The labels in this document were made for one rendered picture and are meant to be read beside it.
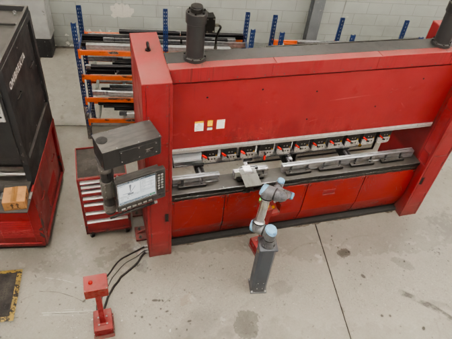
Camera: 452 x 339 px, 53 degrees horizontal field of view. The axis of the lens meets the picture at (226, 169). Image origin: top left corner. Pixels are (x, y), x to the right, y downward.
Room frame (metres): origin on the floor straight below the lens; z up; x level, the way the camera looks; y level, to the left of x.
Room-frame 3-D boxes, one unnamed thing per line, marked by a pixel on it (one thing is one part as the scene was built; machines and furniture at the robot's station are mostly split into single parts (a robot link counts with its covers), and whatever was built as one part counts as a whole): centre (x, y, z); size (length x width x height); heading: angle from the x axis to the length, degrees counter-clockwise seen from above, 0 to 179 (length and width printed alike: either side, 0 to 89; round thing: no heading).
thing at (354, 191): (3.74, -0.84, 0.41); 3.00 x 0.21 x 0.83; 110
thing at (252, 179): (3.42, -0.26, 1.00); 0.26 x 0.18 x 0.01; 20
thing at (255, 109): (3.78, -0.82, 1.74); 3.00 x 0.08 x 0.80; 110
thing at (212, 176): (3.38, 0.30, 0.92); 0.50 x 0.06 x 0.10; 110
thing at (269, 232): (2.76, -0.49, 0.94); 0.13 x 0.12 x 0.14; 68
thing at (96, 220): (3.38, 1.32, 0.50); 0.50 x 0.50 x 1.00; 20
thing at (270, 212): (3.28, -0.50, 0.75); 0.20 x 0.16 x 0.18; 119
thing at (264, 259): (2.76, -0.50, 0.39); 0.18 x 0.18 x 0.77; 11
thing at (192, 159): (3.98, -0.49, 0.93); 2.30 x 0.14 x 0.10; 110
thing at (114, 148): (2.74, 0.82, 1.53); 0.51 x 0.25 x 0.85; 125
